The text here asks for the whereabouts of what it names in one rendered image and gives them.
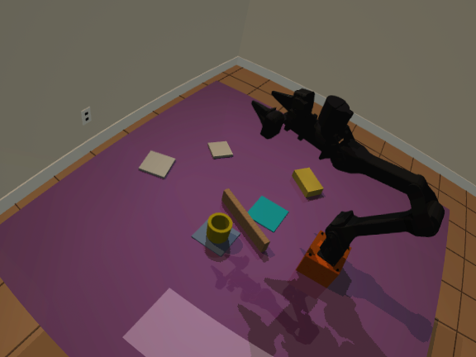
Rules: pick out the beige flat square tile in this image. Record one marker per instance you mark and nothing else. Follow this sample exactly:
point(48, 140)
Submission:
point(157, 164)
point(219, 149)

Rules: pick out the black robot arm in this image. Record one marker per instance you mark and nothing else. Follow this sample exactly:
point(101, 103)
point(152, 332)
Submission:
point(349, 156)

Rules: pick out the tan wooden plank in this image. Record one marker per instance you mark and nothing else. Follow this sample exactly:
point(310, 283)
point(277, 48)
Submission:
point(245, 220)

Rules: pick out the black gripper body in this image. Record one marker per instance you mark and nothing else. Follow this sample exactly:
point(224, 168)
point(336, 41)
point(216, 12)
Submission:
point(275, 119)

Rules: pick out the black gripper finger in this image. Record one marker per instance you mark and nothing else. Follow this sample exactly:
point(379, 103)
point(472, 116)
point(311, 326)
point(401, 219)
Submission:
point(285, 99)
point(261, 111)

